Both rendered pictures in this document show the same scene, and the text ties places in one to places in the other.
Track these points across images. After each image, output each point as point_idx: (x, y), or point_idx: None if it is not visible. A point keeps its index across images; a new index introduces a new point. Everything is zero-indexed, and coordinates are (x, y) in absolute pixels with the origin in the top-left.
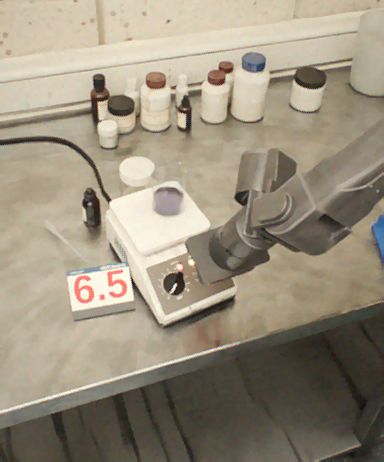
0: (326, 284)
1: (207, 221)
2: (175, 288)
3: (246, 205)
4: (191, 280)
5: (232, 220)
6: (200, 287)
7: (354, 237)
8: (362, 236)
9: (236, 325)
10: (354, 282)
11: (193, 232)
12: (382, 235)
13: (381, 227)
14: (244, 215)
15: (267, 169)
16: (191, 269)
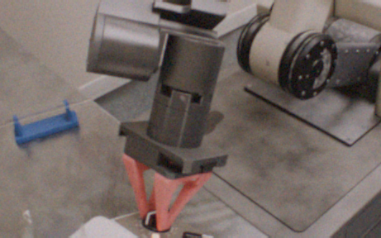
0: (112, 158)
1: (91, 221)
2: (207, 235)
3: (182, 36)
4: (178, 236)
5: (197, 59)
6: (181, 230)
7: (36, 153)
8: (34, 147)
9: (199, 209)
10: (102, 141)
11: (118, 228)
12: (34, 130)
13: (22, 132)
14: (195, 40)
15: (129, 14)
16: (164, 236)
